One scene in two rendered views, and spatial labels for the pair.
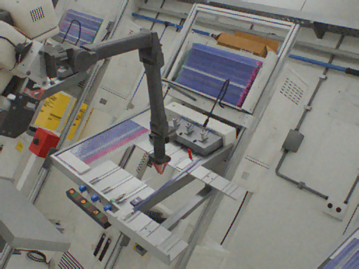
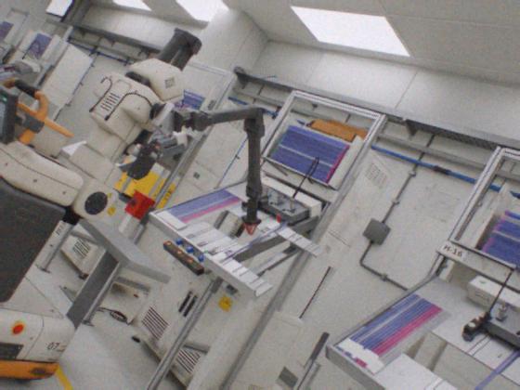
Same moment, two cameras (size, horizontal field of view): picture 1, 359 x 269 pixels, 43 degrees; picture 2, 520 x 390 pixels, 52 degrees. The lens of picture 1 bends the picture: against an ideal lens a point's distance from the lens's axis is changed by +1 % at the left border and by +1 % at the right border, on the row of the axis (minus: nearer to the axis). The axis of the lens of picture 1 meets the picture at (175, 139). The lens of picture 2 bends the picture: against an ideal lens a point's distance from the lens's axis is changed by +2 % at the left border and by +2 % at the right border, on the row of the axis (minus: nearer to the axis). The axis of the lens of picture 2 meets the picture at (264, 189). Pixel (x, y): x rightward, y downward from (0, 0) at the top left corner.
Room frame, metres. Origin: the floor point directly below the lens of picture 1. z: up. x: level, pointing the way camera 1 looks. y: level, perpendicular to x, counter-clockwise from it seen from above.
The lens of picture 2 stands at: (-0.65, -0.07, 0.98)
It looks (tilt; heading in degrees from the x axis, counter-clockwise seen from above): 4 degrees up; 2
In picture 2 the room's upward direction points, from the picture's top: 31 degrees clockwise
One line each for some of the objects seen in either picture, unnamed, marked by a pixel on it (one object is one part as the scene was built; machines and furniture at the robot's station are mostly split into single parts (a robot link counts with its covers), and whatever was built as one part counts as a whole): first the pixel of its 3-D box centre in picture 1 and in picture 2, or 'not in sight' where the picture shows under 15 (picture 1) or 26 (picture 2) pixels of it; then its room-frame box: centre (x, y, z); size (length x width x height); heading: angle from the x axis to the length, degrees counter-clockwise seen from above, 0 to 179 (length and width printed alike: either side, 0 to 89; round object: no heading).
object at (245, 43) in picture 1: (254, 45); (345, 133); (2.83, -0.19, 1.82); 0.68 x 0.30 x 0.20; 48
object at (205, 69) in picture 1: (220, 75); (311, 155); (2.54, -0.07, 1.52); 0.51 x 0.13 x 0.27; 48
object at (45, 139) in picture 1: (22, 188); (114, 246); (2.81, 0.73, 0.39); 0.24 x 0.24 x 0.78; 48
